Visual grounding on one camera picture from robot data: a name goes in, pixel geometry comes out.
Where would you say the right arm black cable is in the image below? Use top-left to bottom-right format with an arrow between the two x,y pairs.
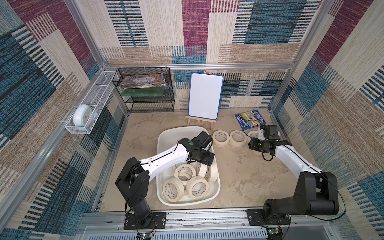
241,119 -> 347,222

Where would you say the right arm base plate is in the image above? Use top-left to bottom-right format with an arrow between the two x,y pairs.
246,209 -> 291,228

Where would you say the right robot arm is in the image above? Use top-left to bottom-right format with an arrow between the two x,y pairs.
249,125 -> 341,222

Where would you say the upright tape roll right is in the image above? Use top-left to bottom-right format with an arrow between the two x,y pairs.
205,161 -> 218,183

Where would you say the tape roll front left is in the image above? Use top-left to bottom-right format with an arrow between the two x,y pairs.
162,178 -> 185,203

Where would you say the tape roll lower centre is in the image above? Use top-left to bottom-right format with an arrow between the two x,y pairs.
174,164 -> 196,184

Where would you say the white plastic storage box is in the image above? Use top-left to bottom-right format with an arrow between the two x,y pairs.
156,127 -> 221,207

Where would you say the upright tape roll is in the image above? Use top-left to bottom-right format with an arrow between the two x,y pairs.
196,163 -> 208,178
205,161 -> 218,183

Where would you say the white wire wall basket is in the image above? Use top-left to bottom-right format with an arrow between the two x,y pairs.
66,71 -> 115,135

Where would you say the colourful book on shelf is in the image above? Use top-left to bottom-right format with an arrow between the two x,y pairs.
120,74 -> 166,89

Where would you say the green book on shelf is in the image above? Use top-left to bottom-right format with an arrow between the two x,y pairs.
121,87 -> 166,97

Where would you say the blue storey book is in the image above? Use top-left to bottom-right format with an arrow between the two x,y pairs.
234,110 -> 266,130

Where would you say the masking tape roll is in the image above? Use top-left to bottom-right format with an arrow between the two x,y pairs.
230,131 -> 248,148
247,130 -> 259,139
212,130 -> 230,148

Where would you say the white round alarm clock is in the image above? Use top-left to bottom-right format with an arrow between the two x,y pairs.
73,104 -> 98,127

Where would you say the tape roll front right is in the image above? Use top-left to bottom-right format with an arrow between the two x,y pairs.
186,176 -> 209,200

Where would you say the black wire mesh shelf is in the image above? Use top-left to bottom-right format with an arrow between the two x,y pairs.
113,67 -> 175,113

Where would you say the white board blue frame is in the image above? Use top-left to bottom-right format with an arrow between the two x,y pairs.
188,73 -> 224,120

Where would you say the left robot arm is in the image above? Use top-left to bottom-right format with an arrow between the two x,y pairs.
115,131 -> 215,229

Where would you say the upright tape roll left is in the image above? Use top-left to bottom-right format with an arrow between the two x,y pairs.
196,163 -> 208,178

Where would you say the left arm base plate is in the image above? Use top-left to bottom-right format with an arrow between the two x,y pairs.
123,212 -> 167,230

